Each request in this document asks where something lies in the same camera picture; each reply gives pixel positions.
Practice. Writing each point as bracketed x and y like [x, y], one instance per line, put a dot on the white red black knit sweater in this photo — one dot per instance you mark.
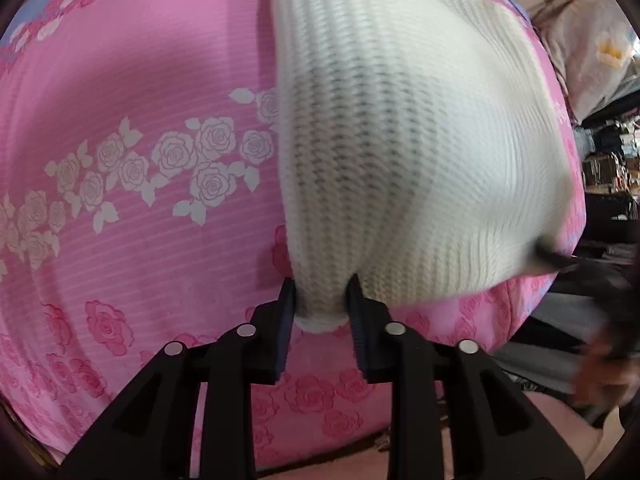
[400, 160]

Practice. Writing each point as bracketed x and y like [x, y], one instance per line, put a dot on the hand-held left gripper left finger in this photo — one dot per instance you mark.
[285, 330]

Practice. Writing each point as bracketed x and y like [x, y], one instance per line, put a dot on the pink rose print bedsheet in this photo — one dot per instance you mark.
[150, 85]

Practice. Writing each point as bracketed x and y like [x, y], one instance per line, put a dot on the light pink clothing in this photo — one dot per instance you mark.
[550, 435]

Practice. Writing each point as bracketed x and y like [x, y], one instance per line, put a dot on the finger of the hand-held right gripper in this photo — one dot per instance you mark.
[555, 259]

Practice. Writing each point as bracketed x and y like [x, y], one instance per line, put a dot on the cluttered shelf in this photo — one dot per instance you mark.
[610, 170]

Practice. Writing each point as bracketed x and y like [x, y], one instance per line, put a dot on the person's right hand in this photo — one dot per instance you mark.
[602, 377]

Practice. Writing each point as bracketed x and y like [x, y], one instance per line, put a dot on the grey cloth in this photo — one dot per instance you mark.
[540, 350]

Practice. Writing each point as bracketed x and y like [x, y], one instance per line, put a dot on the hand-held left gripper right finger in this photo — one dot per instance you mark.
[356, 330]

